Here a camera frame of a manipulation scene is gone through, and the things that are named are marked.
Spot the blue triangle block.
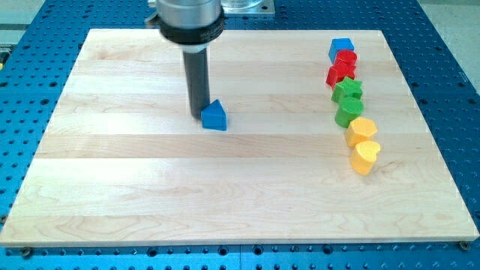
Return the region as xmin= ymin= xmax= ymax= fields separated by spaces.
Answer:
xmin=201 ymin=100 xmax=227 ymax=131

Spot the red cylinder block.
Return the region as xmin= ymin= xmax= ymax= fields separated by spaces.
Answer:
xmin=334 ymin=49 xmax=358 ymax=66

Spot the silver cylindrical end effector body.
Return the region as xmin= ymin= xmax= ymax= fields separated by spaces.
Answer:
xmin=145 ymin=0 xmax=225 ymax=48

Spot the green cylinder block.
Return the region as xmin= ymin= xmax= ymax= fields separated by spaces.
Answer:
xmin=334 ymin=97 xmax=364 ymax=128

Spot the red star block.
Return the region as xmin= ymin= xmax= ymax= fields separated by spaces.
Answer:
xmin=325 ymin=63 xmax=356 ymax=89

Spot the yellow heart block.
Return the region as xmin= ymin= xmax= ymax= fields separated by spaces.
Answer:
xmin=349 ymin=140 xmax=381 ymax=176

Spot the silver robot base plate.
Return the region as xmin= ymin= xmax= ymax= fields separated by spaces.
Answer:
xmin=220 ymin=0 xmax=275 ymax=17

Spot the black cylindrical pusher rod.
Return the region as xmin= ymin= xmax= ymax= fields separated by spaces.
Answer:
xmin=183 ymin=49 xmax=210 ymax=120

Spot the light wooden board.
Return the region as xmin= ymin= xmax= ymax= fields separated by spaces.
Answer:
xmin=1 ymin=29 xmax=479 ymax=248

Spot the blue cube block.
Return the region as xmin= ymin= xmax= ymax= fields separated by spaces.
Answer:
xmin=328 ymin=37 xmax=355 ymax=63

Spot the green star block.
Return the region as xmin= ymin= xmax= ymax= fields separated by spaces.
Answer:
xmin=331 ymin=76 xmax=363 ymax=104

